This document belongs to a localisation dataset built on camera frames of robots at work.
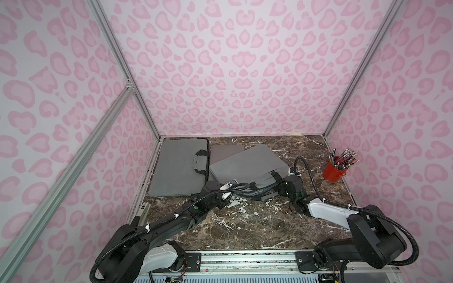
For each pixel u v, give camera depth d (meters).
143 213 0.85
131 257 0.40
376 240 0.42
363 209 0.47
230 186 0.70
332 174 0.93
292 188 0.71
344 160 0.89
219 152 1.13
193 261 0.73
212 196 0.65
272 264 0.74
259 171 0.93
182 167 1.03
